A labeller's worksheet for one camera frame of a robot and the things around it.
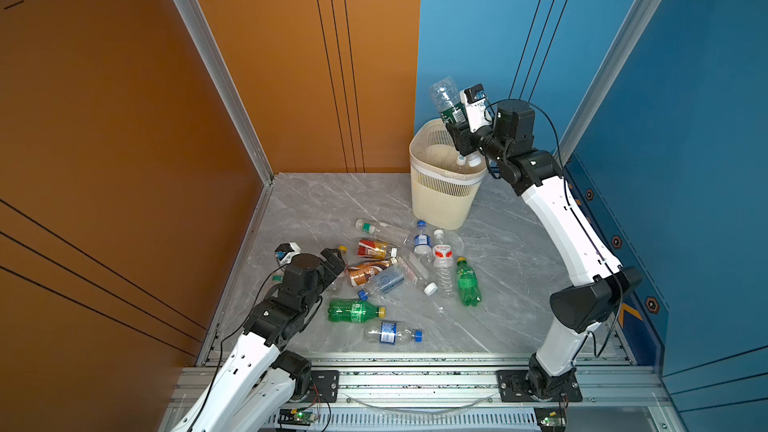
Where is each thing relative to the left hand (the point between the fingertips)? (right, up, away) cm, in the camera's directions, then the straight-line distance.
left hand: (333, 257), depth 77 cm
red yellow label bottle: (+10, 0, +16) cm, 19 cm away
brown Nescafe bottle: (+6, -7, +10) cm, 13 cm away
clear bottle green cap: (+12, +5, +25) cm, 28 cm away
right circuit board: (+54, -37, -6) cm, 66 cm away
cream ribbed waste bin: (+32, +17, +14) cm, 38 cm away
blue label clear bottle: (+25, +1, +19) cm, 31 cm away
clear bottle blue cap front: (+15, -20, 0) cm, 25 cm away
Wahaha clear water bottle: (+31, -5, +13) cm, 34 cm away
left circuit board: (-8, -37, -6) cm, 38 cm away
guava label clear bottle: (+23, -8, +16) cm, 29 cm away
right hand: (+31, +35, -4) cm, 47 cm away
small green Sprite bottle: (+37, -9, +10) cm, 40 cm away
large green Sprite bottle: (+4, -15, +4) cm, 16 cm away
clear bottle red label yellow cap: (-1, -1, +19) cm, 19 cm away
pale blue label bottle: (+13, -9, +10) cm, 19 cm away
